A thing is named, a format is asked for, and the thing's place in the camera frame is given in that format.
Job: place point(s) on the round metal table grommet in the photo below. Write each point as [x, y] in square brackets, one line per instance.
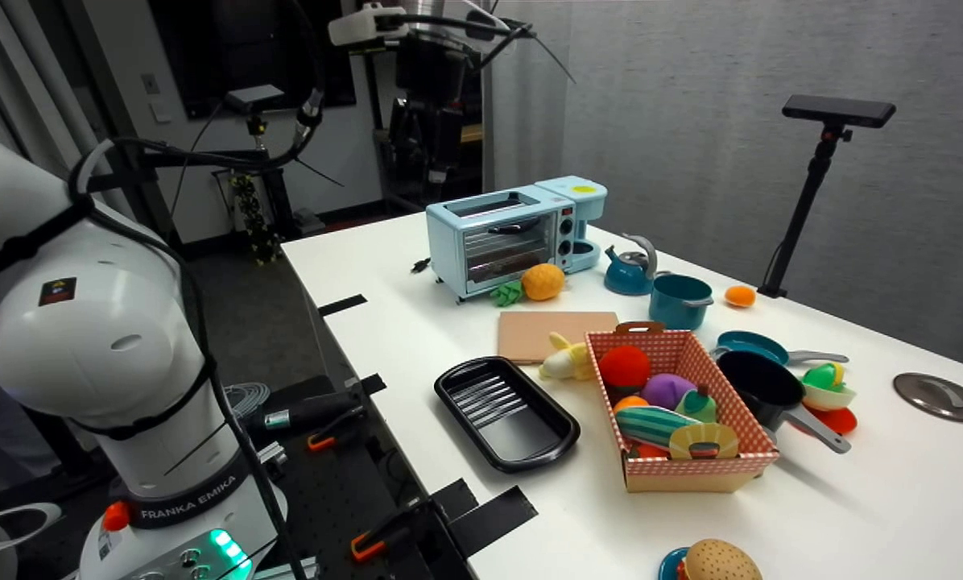
[943, 397]

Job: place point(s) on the green yellow toy vegetable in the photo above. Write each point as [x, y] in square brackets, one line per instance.
[824, 376]

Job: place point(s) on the large orange toy fruit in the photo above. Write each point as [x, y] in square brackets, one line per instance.
[546, 282]

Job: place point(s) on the toy burger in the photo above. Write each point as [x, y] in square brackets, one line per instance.
[722, 562]

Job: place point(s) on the teal toy plate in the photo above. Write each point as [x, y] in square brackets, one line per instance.
[673, 566]

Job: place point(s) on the green leafy toy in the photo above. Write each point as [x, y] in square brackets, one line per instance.
[506, 290]

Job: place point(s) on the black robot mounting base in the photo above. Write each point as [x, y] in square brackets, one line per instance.
[320, 494]

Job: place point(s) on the red toy tomato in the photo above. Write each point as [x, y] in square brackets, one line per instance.
[626, 370]

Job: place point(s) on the red checkered basket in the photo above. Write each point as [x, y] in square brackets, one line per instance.
[693, 471]

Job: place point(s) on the green toy pepper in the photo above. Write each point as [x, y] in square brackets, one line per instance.
[699, 407]

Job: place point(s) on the orange toy piece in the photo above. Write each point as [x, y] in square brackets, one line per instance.
[630, 404]

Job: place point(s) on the tan cutting board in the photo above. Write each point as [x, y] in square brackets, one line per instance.
[532, 331]

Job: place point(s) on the yellow toy banana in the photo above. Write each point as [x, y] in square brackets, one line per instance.
[564, 361]

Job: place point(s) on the striped toy watermelon slice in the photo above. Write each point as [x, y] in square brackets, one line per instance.
[653, 428]

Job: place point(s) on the black clamp orange tip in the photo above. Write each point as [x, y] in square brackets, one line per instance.
[379, 541]
[324, 439]

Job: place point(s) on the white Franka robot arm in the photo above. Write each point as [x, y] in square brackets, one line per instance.
[83, 325]

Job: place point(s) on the black ribbed tray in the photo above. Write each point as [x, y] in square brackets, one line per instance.
[506, 413]

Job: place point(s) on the black toy frying pan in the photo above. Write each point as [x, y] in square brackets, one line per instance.
[763, 387]

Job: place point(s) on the purple toy vegetable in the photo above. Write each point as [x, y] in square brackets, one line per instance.
[669, 391]

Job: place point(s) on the black tape strip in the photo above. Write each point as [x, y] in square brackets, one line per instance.
[484, 520]
[342, 304]
[370, 384]

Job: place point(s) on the small orange toy fruit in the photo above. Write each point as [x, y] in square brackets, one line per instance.
[738, 299]

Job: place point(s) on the light blue toaster oven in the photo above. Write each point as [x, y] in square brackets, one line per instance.
[500, 229]

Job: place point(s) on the red toy plate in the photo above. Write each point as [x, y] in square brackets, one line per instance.
[838, 421]

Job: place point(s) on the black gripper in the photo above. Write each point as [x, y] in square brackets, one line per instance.
[435, 77]

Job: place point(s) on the yellow toy pineapple slice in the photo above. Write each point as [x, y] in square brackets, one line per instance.
[707, 439]

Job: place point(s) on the white toy bowl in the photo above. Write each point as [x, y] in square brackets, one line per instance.
[828, 402]

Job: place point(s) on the teal toy pot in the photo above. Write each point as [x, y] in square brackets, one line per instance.
[679, 304]

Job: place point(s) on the small red toy piece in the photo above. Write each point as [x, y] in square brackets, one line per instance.
[650, 454]

